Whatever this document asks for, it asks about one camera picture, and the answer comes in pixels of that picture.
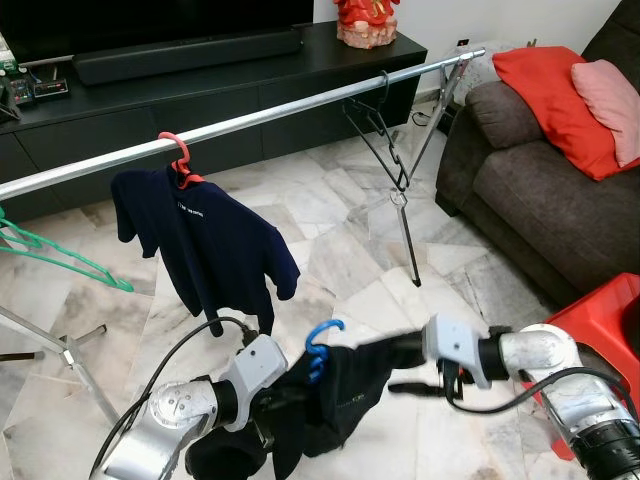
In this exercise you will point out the black flat screen television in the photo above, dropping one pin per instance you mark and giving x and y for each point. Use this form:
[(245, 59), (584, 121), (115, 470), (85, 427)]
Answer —
[(150, 25)]

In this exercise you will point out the black television console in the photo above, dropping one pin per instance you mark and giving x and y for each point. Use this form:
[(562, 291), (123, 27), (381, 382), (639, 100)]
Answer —
[(150, 120)]

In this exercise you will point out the black soundbar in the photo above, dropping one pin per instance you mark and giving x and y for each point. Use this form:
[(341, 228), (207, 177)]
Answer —
[(190, 57)]

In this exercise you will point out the black shirt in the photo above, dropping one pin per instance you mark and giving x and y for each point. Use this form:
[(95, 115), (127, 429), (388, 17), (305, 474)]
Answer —
[(340, 410)]

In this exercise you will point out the silver metal clothes rack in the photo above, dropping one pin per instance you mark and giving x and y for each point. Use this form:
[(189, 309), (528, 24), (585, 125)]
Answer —
[(250, 118)]

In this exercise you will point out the navy T-shirt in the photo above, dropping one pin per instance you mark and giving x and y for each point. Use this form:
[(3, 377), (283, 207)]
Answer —
[(210, 240)]

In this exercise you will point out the green plastic hanger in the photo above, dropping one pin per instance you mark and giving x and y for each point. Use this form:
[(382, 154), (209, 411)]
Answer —
[(110, 280)]

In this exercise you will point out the red cushion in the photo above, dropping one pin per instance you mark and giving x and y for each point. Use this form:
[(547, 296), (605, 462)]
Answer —
[(545, 100)]

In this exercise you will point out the red plastic hanger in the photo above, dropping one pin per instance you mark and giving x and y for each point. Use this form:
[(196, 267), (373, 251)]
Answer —
[(186, 152)]

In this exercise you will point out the blue plastic hanger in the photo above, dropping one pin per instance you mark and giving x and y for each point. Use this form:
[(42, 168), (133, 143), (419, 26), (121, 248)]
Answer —
[(316, 362)]

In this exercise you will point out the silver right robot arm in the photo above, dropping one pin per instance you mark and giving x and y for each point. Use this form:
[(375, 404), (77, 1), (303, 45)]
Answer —
[(560, 400)]

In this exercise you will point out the red plastic stool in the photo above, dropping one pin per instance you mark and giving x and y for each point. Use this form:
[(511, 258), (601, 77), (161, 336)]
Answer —
[(600, 320)]

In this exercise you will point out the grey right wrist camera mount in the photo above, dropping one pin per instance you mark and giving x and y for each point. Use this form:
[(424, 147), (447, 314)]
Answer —
[(455, 345)]

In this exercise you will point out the pink cushion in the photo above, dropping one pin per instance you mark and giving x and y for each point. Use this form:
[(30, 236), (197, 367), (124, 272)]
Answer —
[(610, 110)]

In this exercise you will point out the black remote control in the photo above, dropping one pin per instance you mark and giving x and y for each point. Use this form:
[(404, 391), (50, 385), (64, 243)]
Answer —
[(50, 88), (20, 95)]

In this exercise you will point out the dark brown sofa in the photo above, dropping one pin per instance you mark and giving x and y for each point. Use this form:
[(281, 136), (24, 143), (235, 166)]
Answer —
[(540, 220)]

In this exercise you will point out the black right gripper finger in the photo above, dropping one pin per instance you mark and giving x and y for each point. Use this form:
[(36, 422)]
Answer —
[(415, 387)]

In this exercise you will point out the red laughing Buddha statue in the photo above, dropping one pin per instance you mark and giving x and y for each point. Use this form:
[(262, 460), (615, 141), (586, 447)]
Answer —
[(365, 25)]

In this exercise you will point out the grey lace armrest cover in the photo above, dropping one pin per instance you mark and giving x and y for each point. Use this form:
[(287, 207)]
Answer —
[(492, 70)]

